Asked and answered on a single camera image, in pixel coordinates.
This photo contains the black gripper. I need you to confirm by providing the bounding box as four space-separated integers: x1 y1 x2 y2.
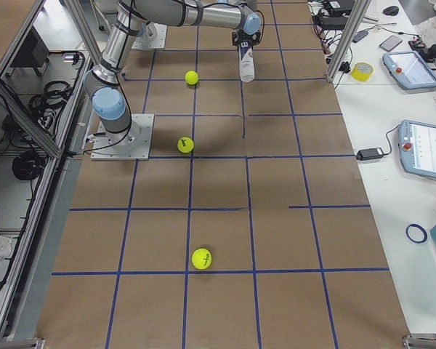
232 31 261 48

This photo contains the white blue tennis ball can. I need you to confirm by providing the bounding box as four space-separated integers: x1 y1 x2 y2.
238 41 255 83

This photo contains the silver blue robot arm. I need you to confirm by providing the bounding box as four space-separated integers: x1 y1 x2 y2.
84 1 262 148

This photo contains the yellow tennis ball near base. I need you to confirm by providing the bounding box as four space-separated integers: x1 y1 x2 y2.
185 71 199 86

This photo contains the yellow tennis ball far right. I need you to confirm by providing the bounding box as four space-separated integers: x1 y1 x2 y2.
177 137 194 154

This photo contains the yellow tape roll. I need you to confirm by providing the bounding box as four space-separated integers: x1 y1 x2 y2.
351 62 374 82

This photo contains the black smartphone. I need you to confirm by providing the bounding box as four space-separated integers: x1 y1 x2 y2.
379 35 403 52

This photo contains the blue teach pendant far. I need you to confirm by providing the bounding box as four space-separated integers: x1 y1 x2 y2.
382 51 436 90

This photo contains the blue teach pendant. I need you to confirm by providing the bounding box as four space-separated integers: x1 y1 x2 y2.
398 120 436 179
382 51 436 90

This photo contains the black power adapter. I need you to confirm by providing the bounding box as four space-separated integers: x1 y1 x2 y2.
355 147 385 161

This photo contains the blue teach pendant near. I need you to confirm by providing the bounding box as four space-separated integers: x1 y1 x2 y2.
398 120 436 179

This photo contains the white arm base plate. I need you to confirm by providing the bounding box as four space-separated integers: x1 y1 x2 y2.
90 113 154 161

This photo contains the blue tape ring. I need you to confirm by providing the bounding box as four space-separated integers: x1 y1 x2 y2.
405 223 428 244

